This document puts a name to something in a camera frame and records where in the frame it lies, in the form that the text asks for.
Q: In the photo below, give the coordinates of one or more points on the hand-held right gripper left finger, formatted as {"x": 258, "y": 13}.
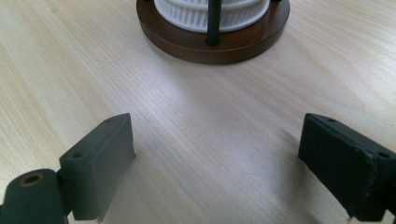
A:
{"x": 96, "y": 168}

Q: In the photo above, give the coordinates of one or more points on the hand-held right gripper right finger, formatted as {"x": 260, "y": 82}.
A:
{"x": 345, "y": 161}

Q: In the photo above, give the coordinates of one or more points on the stack of nested cups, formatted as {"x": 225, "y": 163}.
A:
{"x": 190, "y": 17}

